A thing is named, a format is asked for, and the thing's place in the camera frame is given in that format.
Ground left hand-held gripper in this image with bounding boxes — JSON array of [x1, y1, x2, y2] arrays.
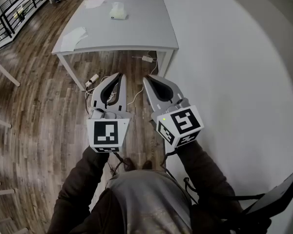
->
[[86, 72, 134, 154]]

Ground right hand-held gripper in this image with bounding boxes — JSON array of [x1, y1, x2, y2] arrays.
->
[[142, 74, 205, 149]]

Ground clear plastic bag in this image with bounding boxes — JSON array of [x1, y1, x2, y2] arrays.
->
[[109, 7, 129, 21]]

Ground white paper sheet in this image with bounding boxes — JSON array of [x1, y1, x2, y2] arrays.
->
[[111, 1, 126, 11]]

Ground person's right forearm dark sleeve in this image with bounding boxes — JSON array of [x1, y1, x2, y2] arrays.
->
[[174, 139, 272, 234]]

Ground person's left forearm dark sleeve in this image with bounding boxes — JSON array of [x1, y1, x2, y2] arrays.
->
[[46, 145, 111, 234]]

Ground white power strip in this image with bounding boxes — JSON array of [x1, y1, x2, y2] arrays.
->
[[84, 73, 100, 87]]

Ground loose pile of white tissues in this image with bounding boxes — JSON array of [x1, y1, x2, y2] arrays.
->
[[84, 0, 106, 9], [60, 26, 88, 53]]

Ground grey table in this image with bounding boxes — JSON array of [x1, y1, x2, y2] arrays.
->
[[51, 0, 179, 92]]

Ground person's left brown shoe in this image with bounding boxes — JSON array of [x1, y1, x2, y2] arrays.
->
[[123, 157, 137, 172]]

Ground person's brown shoe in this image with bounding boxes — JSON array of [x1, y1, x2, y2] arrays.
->
[[123, 157, 137, 172], [141, 160, 154, 172]]

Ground person's right brown shoe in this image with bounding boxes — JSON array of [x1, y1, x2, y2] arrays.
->
[[141, 160, 154, 172]]

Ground person's grey shirt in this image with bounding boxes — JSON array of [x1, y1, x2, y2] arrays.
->
[[87, 169, 193, 234]]

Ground wooden table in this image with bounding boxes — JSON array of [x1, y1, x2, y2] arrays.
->
[[0, 58, 21, 94]]

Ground wooden stool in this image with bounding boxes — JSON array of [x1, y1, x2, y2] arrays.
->
[[0, 115, 12, 145], [0, 181, 17, 196]]

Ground black metal railing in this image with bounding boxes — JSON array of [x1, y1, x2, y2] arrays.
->
[[0, 0, 52, 50]]

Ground black flat device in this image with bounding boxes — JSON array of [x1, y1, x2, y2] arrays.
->
[[241, 166, 293, 216]]

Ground white cable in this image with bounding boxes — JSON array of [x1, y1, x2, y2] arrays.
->
[[126, 85, 145, 106], [131, 50, 160, 76]]

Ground black cable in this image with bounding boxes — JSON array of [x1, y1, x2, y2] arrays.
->
[[106, 152, 127, 175], [160, 147, 267, 204]]

